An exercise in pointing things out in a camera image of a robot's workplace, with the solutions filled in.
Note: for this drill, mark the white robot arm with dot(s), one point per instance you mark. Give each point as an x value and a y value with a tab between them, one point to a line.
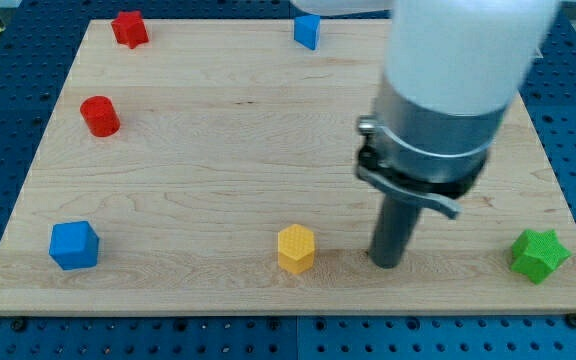
457	57

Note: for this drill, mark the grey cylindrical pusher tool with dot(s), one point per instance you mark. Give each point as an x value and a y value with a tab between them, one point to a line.
392	232

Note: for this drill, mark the yellow hexagon block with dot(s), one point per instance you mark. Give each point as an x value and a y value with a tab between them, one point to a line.
296	249

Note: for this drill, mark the wooden board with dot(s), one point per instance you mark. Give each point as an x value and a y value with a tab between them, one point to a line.
230	132

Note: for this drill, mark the red cylinder block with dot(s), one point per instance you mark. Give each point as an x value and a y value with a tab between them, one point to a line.
100	116

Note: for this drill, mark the blue triangle block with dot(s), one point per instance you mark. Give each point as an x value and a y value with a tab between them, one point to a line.
306	31

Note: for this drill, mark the red star block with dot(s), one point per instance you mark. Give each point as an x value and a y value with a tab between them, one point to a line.
129	29

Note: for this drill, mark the green star block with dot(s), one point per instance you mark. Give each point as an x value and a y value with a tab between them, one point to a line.
537	255

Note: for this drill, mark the blue cube block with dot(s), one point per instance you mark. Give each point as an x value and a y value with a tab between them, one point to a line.
74	245

